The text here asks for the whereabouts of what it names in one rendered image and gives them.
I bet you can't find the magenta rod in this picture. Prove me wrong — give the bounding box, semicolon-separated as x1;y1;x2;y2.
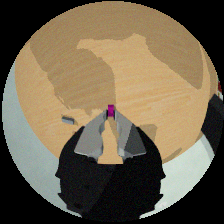
108;105;114;117

